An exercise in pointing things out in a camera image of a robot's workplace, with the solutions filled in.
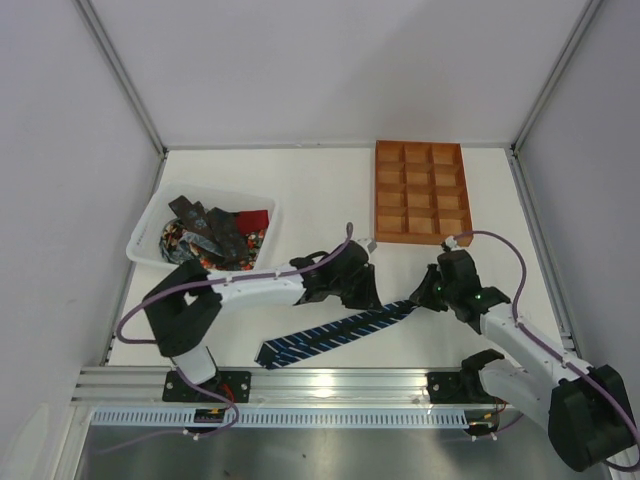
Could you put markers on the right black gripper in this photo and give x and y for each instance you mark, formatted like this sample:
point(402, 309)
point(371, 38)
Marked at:
point(431, 288)

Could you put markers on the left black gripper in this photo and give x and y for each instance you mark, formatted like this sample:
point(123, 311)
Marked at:
point(364, 284)

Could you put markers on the navy blue striped tie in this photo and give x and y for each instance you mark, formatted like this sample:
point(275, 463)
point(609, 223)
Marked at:
point(303, 345)

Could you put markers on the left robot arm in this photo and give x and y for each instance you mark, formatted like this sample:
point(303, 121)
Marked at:
point(182, 308)

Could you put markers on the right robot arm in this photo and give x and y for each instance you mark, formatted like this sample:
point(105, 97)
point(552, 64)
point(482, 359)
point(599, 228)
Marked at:
point(584, 410)

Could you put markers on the orange compartment tray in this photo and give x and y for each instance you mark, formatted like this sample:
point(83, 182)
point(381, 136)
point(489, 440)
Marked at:
point(421, 194)

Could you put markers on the red tie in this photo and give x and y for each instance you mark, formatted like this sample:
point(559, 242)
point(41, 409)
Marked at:
point(251, 221)

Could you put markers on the brown patterned tie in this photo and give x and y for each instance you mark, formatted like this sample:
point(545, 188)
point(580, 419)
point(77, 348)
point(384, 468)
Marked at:
point(214, 224)

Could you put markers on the floral multicolour tie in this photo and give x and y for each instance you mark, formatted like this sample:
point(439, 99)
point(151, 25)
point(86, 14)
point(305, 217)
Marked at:
point(178, 245)

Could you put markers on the white plastic bin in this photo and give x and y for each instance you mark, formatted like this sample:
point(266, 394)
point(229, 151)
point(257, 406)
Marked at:
point(144, 244)

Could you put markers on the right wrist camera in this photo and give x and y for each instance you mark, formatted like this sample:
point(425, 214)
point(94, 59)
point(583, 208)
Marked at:
point(450, 244)

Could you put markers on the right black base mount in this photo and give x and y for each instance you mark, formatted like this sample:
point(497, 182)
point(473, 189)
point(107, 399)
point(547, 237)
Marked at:
point(449, 386)

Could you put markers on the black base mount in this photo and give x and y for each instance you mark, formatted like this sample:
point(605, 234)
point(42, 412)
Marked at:
point(233, 385)
point(449, 386)

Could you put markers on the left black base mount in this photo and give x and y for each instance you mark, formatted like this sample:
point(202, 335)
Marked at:
point(233, 385)

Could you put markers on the white slotted cable duct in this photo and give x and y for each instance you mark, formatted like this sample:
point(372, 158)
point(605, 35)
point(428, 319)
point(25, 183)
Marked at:
point(182, 417)

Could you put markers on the aluminium front rail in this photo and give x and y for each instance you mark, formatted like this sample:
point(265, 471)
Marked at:
point(342, 387)

